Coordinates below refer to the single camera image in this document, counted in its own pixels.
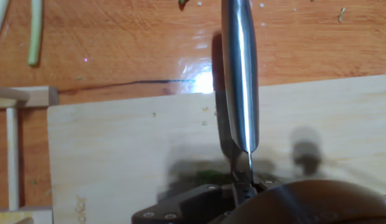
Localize steel handled cleaver knife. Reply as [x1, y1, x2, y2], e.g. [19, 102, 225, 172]
[220, 0, 260, 184]

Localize green chili pepper pieces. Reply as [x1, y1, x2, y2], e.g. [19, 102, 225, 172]
[195, 169, 231, 185]

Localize wooden peg dish rack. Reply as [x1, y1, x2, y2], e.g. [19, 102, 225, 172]
[0, 85, 60, 224]

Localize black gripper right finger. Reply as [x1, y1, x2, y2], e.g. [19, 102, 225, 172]
[252, 179, 283, 194]

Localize wooden cutting board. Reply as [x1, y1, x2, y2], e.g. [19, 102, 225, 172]
[46, 73, 386, 224]

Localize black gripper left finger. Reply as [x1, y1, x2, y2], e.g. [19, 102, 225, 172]
[131, 182, 251, 224]

